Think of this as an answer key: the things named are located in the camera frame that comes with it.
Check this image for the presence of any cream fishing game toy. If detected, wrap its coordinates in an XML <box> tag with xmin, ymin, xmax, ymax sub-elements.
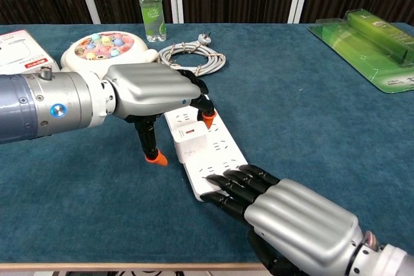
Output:
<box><xmin>60</xmin><ymin>32</ymin><xmax>159</xmax><ymax>75</ymax></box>

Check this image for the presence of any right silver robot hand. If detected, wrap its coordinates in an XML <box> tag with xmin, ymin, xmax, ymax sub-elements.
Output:
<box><xmin>200</xmin><ymin>164</ymin><xmax>368</xmax><ymax>276</ymax></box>

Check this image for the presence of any grey coiled power cable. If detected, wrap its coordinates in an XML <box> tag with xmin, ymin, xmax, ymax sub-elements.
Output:
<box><xmin>157</xmin><ymin>32</ymin><xmax>227</xmax><ymax>78</ymax></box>

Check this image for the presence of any white plug adapter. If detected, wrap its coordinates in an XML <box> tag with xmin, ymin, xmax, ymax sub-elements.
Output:
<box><xmin>173</xmin><ymin>123</ymin><xmax>210</xmax><ymax>163</ymax></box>

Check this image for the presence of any white power strip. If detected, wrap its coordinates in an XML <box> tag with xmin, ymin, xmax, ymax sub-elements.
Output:
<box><xmin>164</xmin><ymin>94</ymin><xmax>249</xmax><ymax>202</ymax></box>

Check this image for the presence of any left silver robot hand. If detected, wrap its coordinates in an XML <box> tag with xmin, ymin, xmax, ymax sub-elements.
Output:
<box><xmin>102</xmin><ymin>62</ymin><xmax>217</xmax><ymax>167</ymax></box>

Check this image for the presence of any teal table cloth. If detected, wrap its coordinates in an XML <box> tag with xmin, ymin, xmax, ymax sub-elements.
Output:
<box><xmin>0</xmin><ymin>23</ymin><xmax>414</xmax><ymax>264</ymax></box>

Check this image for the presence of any clear bottle with green label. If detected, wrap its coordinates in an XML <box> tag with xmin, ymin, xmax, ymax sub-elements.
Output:
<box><xmin>138</xmin><ymin>0</ymin><xmax>168</xmax><ymax>43</ymax></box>

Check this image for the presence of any green blister pack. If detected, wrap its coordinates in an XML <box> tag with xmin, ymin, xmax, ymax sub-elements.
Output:
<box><xmin>307</xmin><ymin>8</ymin><xmax>414</xmax><ymax>94</ymax></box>

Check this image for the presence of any white carton with red logo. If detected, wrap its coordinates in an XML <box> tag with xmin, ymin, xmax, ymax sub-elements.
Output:
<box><xmin>0</xmin><ymin>29</ymin><xmax>61</xmax><ymax>76</ymax></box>

